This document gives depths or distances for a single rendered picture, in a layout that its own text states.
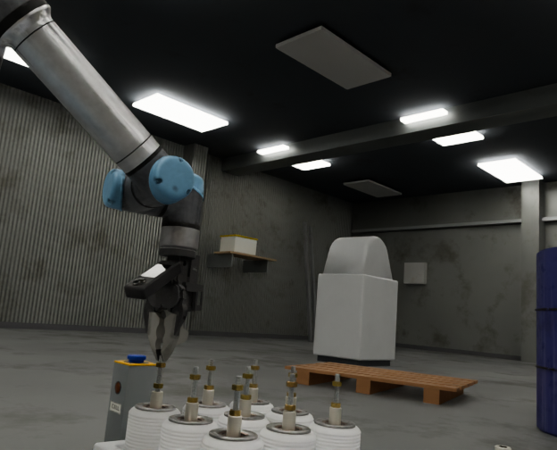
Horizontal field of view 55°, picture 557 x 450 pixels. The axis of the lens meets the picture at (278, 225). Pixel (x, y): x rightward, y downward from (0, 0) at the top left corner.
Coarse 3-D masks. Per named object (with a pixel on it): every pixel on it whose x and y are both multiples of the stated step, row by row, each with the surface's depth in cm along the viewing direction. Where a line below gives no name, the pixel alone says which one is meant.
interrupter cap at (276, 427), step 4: (268, 424) 91; (272, 424) 92; (276, 424) 92; (280, 424) 92; (296, 424) 93; (300, 424) 93; (268, 428) 89; (272, 428) 89; (276, 428) 90; (280, 428) 91; (296, 428) 91; (300, 428) 91; (304, 428) 91; (308, 428) 91; (280, 432) 87; (284, 432) 87; (288, 432) 87; (292, 432) 87; (296, 432) 87; (300, 432) 87; (304, 432) 88; (308, 432) 88
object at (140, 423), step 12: (132, 408) 98; (132, 420) 96; (144, 420) 95; (156, 420) 95; (132, 432) 95; (144, 432) 95; (156, 432) 95; (132, 444) 95; (144, 444) 94; (156, 444) 95
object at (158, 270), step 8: (160, 264) 102; (168, 264) 102; (176, 264) 102; (144, 272) 100; (152, 272) 99; (160, 272) 99; (168, 272) 100; (176, 272) 102; (136, 280) 96; (144, 280) 96; (152, 280) 96; (160, 280) 98; (168, 280) 100; (128, 288) 95; (136, 288) 94; (144, 288) 94; (152, 288) 96; (128, 296) 96; (136, 296) 95; (144, 296) 94
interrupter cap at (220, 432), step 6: (210, 432) 82; (216, 432) 82; (222, 432) 83; (246, 432) 84; (252, 432) 84; (216, 438) 80; (222, 438) 79; (228, 438) 79; (234, 438) 79; (240, 438) 79; (246, 438) 80; (252, 438) 80
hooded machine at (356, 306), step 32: (352, 256) 569; (384, 256) 586; (320, 288) 580; (352, 288) 553; (384, 288) 574; (320, 320) 573; (352, 320) 546; (384, 320) 571; (320, 352) 565; (352, 352) 540; (384, 352) 568
